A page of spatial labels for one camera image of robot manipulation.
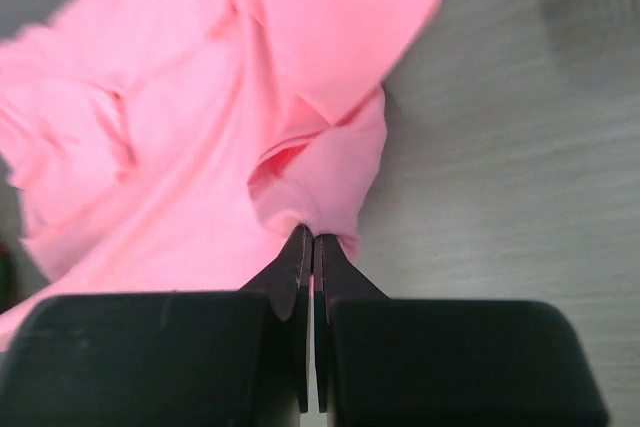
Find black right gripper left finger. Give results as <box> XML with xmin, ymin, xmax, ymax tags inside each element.
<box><xmin>1</xmin><ymin>226</ymin><xmax>311</xmax><ymax>426</ymax></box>

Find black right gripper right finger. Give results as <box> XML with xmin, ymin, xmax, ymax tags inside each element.
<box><xmin>313</xmin><ymin>235</ymin><xmax>608</xmax><ymax>426</ymax></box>

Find pink t shirt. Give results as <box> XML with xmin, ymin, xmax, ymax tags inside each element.
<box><xmin>1</xmin><ymin>0</ymin><xmax>442</xmax><ymax>344</ymax></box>

